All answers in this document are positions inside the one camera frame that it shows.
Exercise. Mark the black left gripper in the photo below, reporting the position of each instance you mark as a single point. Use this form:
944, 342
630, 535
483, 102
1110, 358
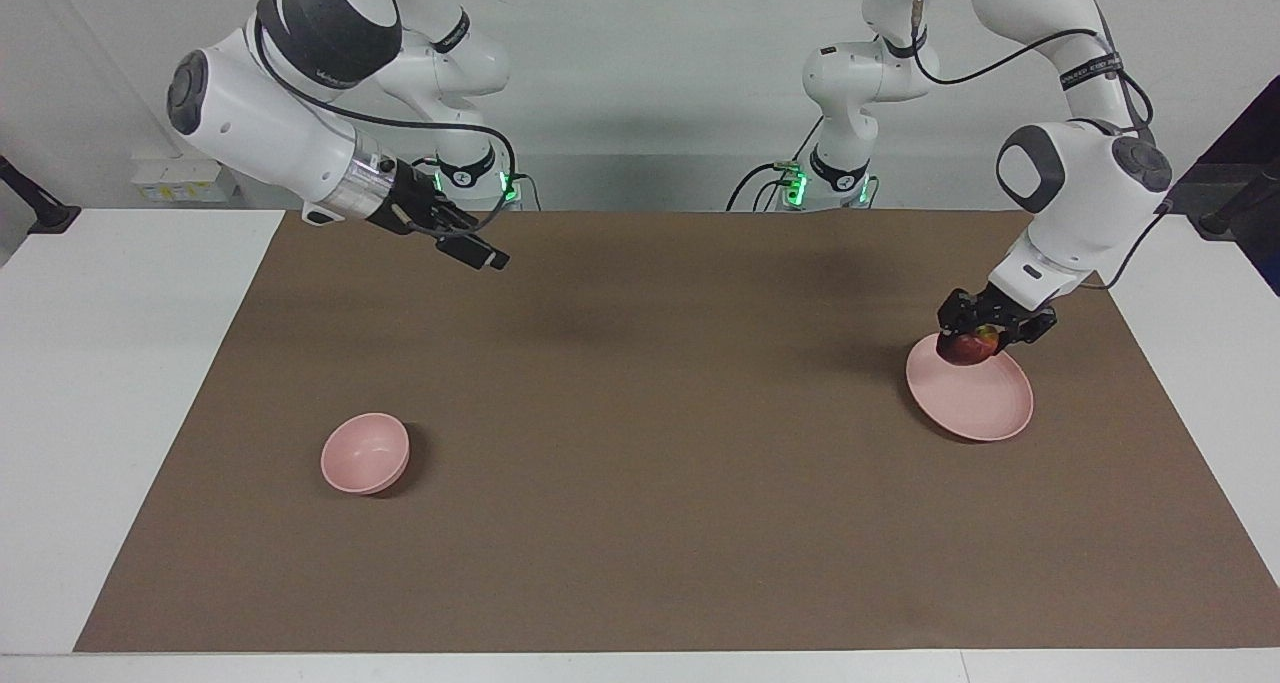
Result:
1005, 310

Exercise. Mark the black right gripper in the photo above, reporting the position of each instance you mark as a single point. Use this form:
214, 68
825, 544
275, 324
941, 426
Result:
405, 201

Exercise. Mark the red apple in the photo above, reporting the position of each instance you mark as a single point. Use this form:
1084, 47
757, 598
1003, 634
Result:
965, 349

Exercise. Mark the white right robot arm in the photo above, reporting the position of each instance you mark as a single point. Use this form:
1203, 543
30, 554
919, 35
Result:
270, 123

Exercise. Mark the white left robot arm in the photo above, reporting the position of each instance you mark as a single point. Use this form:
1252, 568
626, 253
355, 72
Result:
1085, 183

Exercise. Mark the pink plate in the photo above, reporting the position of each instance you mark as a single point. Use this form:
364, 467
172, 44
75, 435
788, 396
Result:
975, 398

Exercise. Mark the pink bowl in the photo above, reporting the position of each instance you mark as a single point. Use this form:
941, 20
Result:
362, 453

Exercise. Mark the black stand clamp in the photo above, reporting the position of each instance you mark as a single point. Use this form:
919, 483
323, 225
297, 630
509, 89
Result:
1240, 203
40, 208

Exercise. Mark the brown table mat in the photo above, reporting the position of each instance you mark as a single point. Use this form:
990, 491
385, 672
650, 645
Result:
650, 443

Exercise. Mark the dark blue panel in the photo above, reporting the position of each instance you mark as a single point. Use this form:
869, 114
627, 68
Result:
1255, 133

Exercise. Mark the white wall socket box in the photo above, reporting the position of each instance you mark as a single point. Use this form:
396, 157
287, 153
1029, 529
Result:
185, 181

